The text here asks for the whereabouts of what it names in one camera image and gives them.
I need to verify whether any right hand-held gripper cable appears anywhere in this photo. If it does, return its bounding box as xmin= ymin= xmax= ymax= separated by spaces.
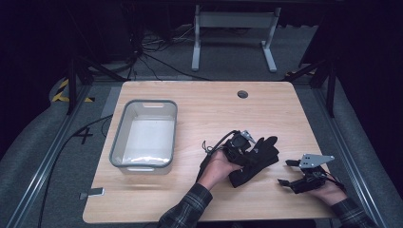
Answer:
xmin=322 ymin=170 xmax=347 ymax=193

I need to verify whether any long black floor cable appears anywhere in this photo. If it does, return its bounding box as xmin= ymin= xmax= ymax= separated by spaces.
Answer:
xmin=37 ymin=113 xmax=114 ymax=228

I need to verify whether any small metal clamp plate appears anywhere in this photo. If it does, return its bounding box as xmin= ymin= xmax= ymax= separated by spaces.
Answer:
xmin=78 ymin=186 xmax=106 ymax=200

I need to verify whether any bundle of black floor cables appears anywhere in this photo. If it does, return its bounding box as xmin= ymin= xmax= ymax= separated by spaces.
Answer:
xmin=125 ymin=24 xmax=213 ymax=82

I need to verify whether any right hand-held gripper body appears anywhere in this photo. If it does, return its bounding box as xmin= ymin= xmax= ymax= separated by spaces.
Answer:
xmin=288 ymin=153 xmax=336 ymax=195

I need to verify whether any person's left hand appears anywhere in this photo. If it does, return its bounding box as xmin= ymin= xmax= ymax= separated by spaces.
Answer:
xmin=198 ymin=149 xmax=243 ymax=191

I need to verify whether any left hand-held gripper cable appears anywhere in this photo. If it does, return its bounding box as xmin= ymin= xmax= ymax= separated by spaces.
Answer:
xmin=196 ymin=129 xmax=239 ymax=182

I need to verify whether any black metal stand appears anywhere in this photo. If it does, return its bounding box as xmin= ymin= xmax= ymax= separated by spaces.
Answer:
xmin=284 ymin=57 xmax=337 ymax=119
xmin=66 ymin=54 xmax=128 ymax=116

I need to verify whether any hand-held gripper cable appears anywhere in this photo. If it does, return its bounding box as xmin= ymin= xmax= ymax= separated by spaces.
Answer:
xmin=196 ymin=129 xmax=239 ymax=182
xmin=322 ymin=170 xmax=347 ymax=193

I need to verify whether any white plastic bin grey rim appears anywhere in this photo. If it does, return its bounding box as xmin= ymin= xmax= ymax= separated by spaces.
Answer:
xmin=108 ymin=99 xmax=179 ymax=175

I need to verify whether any yellow black hazard tape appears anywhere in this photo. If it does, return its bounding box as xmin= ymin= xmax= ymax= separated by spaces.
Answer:
xmin=51 ymin=78 xmax=96 ymax=104

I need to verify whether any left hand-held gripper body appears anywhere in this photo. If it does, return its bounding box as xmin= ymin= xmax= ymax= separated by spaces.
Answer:
xmin=222 ymin=129 xmax=257 ymax=165

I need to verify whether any person's right hand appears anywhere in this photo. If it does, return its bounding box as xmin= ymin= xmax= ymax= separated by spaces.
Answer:
xmin=307 ymin=180 xmax=348 ymax=207

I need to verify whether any white metal table frame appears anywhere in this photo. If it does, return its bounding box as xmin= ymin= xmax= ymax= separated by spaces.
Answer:
xmin=190 ymin=4 xmax=282 ymax=74

